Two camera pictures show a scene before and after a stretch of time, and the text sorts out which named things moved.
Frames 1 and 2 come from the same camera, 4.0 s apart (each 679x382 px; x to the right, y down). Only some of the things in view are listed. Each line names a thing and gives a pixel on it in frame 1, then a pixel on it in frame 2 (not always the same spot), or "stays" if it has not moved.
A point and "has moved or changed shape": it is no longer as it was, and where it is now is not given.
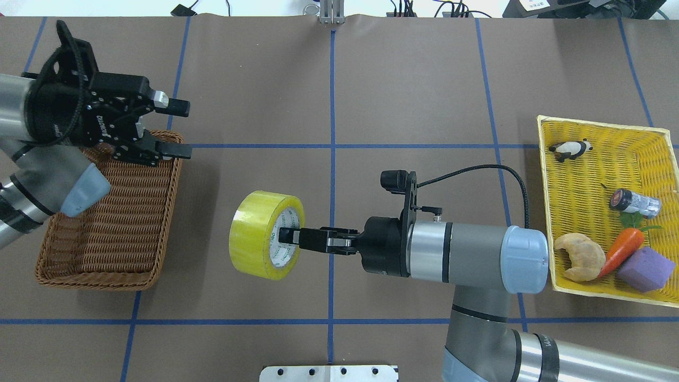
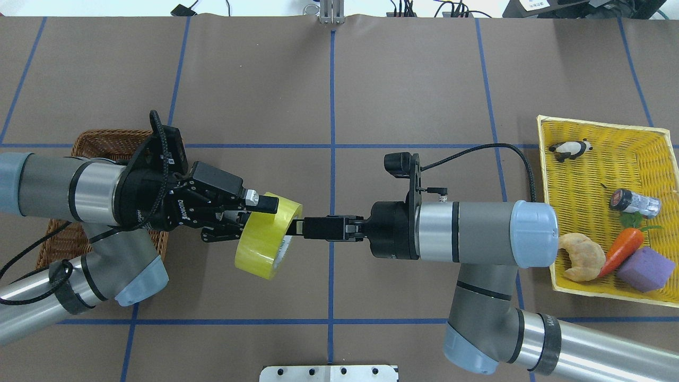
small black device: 181,10 stays
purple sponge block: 646,270 stays
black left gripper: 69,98 to 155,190
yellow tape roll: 254,250 has moved or changed shape
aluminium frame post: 332,12 stays
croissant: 588,258 stays
